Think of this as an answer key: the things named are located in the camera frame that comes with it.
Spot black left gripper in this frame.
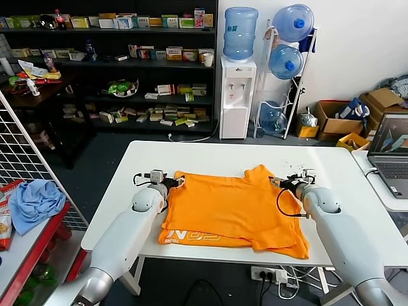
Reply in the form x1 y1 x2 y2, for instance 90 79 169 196
166 176 187 189

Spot white metal jug rack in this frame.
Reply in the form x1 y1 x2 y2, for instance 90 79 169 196
253 18 319 140

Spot white milk bottle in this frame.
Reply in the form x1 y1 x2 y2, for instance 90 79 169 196
27 78 41 96

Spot white water dispenser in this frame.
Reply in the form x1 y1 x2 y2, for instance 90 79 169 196
220 56 258 140

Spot orange chips bag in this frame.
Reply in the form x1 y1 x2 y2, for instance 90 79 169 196
0 200 14 252

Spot shiny black bowl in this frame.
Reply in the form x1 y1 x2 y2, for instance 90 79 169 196
40 14 57 30

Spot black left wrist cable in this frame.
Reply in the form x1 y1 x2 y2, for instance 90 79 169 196
133 173 152 187

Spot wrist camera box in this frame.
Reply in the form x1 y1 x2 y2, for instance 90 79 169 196
149 169 168 185
301 168 317 185

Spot red snack packet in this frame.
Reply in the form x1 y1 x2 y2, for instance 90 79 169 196
6 80 33 94

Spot silver foil bag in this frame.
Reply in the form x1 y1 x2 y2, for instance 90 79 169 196
299 106 319 128

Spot white table leg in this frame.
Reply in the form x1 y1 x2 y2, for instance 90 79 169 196
120 254 143 296

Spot black shelving unit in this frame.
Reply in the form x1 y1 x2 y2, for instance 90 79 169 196
0 0 220 134

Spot white wire grid panel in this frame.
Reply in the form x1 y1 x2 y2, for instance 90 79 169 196
0 86 89 230

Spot yellow white medicine box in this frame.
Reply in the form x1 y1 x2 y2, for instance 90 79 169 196
166 47 184 61

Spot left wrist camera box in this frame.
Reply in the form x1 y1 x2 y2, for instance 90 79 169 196
149 169 168 185

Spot pink white product box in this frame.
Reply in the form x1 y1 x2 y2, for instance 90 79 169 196
194 8 207 29

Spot scattered dark crumbs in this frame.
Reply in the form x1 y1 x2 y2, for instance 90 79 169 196
280 161 309 173

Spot purple drink bottle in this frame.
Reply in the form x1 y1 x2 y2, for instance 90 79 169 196
43 51 57 73

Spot beige hanging rag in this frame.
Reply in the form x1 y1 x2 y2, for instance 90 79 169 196
263 27 281 45

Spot yellow plastic crate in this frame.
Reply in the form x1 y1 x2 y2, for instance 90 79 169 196
336 132 371 152

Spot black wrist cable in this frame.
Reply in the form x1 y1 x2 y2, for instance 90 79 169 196
133 173 152 187
276 187 312 219

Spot blue drink bottle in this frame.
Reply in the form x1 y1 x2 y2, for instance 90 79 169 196
85 38 98 62

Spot red framed storage rack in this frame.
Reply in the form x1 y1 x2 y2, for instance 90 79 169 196
0 202 89 306

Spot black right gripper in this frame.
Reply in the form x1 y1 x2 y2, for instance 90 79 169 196
269 175 300 192

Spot crumpled light blue garment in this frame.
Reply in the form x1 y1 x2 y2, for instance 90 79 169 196
8 178 67 236

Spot white side table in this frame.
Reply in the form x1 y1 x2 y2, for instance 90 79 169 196
350 149 408 212

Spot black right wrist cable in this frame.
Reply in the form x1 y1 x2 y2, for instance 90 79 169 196
276 187 312 219

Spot yellow paper packet pile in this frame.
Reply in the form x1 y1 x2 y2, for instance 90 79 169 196
17 58 62 84

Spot tan cardboard box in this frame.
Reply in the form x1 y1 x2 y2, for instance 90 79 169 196
360 87 408 137

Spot dark wooden table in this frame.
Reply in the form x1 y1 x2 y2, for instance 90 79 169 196
0 73 96 169

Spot long green carton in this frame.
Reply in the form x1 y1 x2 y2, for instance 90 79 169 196
13 15 40 29

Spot black power cord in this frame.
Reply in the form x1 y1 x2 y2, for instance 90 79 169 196
258 279 272 306

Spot red capped cola bottle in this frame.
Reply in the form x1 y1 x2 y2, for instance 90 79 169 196
54 8 68 31

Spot upright blue water jug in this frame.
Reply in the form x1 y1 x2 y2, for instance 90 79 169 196
222 6 259 62

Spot red white snack bag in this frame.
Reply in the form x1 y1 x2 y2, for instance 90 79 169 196
0 179 27 201

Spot dark blue hanging cloth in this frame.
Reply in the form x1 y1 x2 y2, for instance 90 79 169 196
299 27 319 54

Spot grey open laptop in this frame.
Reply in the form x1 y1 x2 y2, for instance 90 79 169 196
367 112 408 200

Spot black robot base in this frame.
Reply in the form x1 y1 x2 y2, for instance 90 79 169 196
183 279 224 306

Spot yellow white carton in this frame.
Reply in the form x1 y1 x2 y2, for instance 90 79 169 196
71 16 91 29

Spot grey clothes pile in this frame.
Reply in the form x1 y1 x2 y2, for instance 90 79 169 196
377 73 408 99

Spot bowl with green bag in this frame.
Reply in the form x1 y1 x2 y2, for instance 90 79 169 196
101 78 140 98

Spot green plastic bottle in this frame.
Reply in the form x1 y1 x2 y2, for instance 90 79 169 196
15 263 58 306

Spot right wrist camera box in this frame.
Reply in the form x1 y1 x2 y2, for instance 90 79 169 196
301 168 317 185

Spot small yellow box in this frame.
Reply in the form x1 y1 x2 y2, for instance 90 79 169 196
295 123 319 138

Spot white power strip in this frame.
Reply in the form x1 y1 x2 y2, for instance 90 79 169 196
251 265 289 284

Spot blue fabric bag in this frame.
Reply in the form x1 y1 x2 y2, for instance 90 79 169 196
337 97 370 121

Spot teal white carton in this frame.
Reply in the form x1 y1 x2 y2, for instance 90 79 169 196
161 15 179 29

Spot orange t-shirt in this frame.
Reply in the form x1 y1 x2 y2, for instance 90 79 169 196
158 164 310 259

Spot white floor power cable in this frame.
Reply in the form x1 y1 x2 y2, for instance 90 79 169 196
168 118 221 142

